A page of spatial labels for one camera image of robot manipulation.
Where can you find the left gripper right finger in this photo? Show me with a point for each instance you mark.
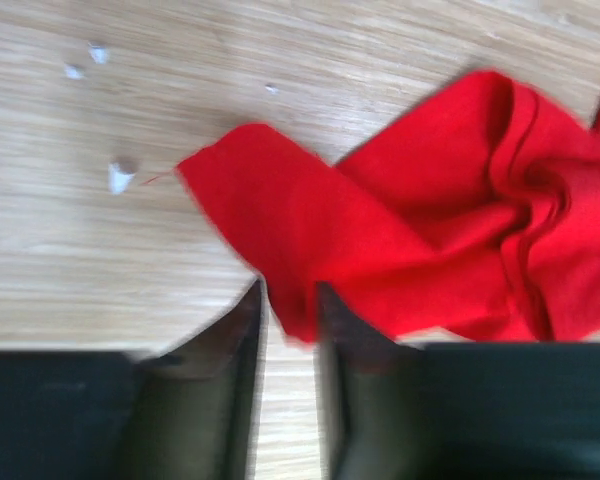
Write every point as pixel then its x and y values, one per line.
pixel 378 419

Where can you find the red t shirt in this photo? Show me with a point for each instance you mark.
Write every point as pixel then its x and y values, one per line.
pixel 477 212

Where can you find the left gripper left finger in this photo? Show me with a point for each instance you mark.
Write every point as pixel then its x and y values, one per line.
pixel 193 414

